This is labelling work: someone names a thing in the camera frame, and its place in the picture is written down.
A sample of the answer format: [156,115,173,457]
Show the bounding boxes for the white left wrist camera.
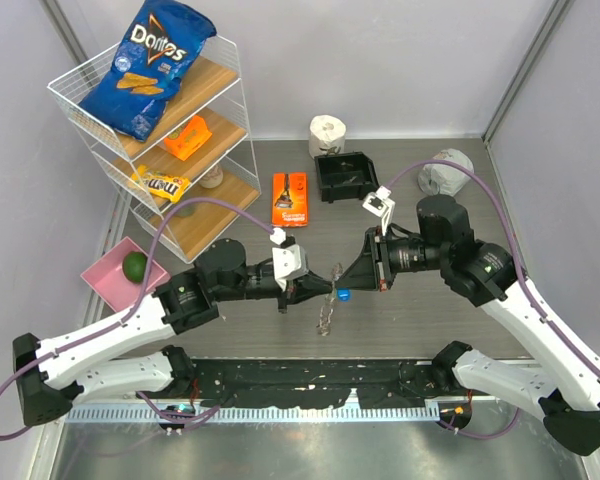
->
[270,227,309,291]

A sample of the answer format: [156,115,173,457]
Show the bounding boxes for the white wire wooden shelf rack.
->
[48,36,261,263]

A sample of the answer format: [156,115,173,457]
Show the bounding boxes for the green lime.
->
[122,251,148,284]

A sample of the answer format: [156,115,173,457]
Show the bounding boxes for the yellow M&M candy bag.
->
[131,165,191,203]

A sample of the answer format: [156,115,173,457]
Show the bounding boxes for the white toilet paper roll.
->
[308,115,347,158]

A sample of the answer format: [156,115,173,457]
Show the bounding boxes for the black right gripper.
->
[337,224,449,289]

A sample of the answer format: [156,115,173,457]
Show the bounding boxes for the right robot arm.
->
[337,189,600,456]

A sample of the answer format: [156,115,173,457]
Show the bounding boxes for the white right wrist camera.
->
[362,186,395,235]

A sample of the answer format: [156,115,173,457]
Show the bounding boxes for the orange razor box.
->
[271,172,309,228]

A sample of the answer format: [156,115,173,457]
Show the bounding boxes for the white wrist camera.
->
[270,227,309,291]
[362,186,395,235]

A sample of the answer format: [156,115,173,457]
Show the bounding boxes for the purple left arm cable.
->
[0,197,286,442]

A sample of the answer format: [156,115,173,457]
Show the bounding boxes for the black plastic storage bin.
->
[314,152,379,203]

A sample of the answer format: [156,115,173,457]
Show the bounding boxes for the orange snack box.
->
[161,115,212,161]

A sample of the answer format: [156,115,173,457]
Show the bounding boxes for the blue tag key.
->
[336,289,351,302]

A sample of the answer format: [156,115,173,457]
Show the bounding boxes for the blue Doritos chip bag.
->
[79,1,217,142]

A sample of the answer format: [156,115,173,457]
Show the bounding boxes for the keys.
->
[329,160,364,186]

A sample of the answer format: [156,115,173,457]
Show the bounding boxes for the pink plastic tray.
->
[81,237,145,312]

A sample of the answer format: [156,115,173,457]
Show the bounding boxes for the grey wrapped paper bundle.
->
[417,148,474,196]

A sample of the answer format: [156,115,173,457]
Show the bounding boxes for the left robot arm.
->
[12,239,332,427]

